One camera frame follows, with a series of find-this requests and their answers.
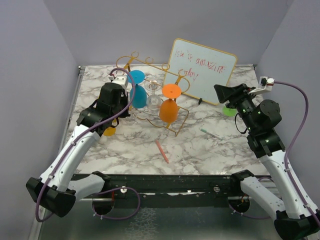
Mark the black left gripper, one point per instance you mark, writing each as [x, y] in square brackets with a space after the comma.
[124, 98]

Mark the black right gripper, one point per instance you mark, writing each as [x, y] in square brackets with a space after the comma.
[225, 93]

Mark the blue plastic wine glass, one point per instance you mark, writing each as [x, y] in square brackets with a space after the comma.
[139, 101]

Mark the clear wine glass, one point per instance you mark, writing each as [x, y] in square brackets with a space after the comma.
[153, 101]

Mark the orange plastic wine glass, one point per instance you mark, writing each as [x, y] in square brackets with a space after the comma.
[168, 112]

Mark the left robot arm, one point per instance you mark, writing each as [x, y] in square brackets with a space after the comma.
[55, 190]

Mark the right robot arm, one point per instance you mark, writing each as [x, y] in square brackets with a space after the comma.
[294, 214]

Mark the green plastic wine glass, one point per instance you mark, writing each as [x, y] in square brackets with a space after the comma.
[229, 112]

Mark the yellow plastic wine glass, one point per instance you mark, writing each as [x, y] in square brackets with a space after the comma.
[115, 122]
[110, 131]

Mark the yellow framed whiteboard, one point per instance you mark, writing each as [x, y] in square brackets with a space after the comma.
[202, 68]

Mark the white green marker pen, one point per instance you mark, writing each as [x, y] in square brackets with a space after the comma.
[211, 134]

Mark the red marker pen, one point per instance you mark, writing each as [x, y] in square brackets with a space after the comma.
[161, 151]

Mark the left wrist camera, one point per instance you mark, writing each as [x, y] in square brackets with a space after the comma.
[120, 80]

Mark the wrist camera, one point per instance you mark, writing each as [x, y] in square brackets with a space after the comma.
[120, 80]
[266, 84]

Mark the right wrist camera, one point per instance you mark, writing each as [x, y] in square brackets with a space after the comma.
[266, 84]

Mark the gold wire wine glass rack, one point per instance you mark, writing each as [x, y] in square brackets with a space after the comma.
[165, 67]

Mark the black metal base frame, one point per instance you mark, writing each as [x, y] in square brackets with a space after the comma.
[171, 191]

